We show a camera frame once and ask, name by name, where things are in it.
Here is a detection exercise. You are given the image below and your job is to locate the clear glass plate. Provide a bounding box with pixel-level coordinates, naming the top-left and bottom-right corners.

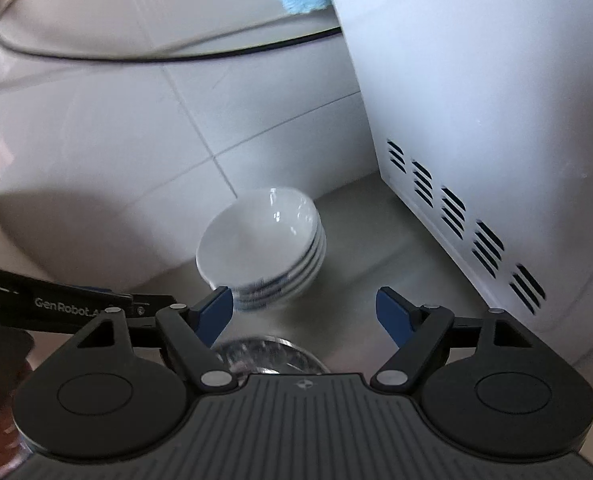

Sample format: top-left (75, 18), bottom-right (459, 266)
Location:
top-left (211, 336), bottom-right (330, 377)

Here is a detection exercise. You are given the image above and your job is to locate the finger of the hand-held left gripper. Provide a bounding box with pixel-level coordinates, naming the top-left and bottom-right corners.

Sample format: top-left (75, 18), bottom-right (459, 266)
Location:
top-left (74, 286), bottom-right (175, 319)

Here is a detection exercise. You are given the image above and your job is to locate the black power cable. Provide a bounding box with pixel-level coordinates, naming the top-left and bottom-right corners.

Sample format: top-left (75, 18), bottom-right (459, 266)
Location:
top-left (0, 0), bottom-right (343, 65)

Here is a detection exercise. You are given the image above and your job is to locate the white ceramic bowl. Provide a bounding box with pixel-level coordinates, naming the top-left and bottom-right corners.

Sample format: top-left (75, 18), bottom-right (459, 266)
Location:
top-left (211, 227), bottom-right (326, 301)
top-left (234, 257), bottom-right (325, 313)
top-left (196, 187), bottom-right (323, 292)
top-left (226, 242), bottom-right (327, 306)

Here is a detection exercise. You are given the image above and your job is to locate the white microwave oven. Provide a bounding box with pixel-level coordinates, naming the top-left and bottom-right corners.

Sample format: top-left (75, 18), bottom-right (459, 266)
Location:
top-left (325, 0), bottom-right (593, 367)

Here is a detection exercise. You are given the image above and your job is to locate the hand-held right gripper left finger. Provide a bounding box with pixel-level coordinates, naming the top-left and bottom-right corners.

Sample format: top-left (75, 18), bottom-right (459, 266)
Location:
top-left (76, 286), bottom-right (240, 394)

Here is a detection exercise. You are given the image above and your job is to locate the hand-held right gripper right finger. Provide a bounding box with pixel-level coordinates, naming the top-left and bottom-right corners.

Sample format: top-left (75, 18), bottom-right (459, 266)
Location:
top-left (370, 286), bottom-right (535, 394)

